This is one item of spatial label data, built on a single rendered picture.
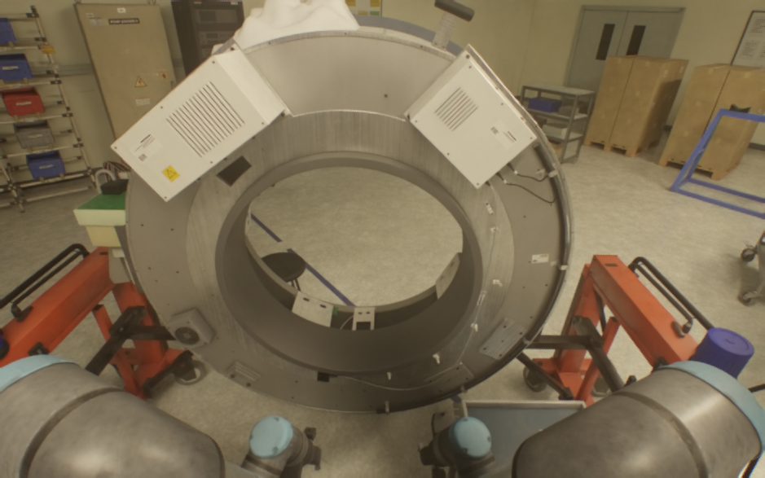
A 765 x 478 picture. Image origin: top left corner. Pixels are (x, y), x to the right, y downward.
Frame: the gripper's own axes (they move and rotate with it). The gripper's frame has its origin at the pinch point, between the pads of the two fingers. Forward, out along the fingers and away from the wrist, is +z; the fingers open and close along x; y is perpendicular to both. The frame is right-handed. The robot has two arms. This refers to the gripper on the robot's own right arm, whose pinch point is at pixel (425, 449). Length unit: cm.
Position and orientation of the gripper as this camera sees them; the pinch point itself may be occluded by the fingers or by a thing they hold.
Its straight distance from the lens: 135.2
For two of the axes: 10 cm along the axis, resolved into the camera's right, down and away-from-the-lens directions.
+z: -1.9, 5.9, 7.8
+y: 1.0, 8.1, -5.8
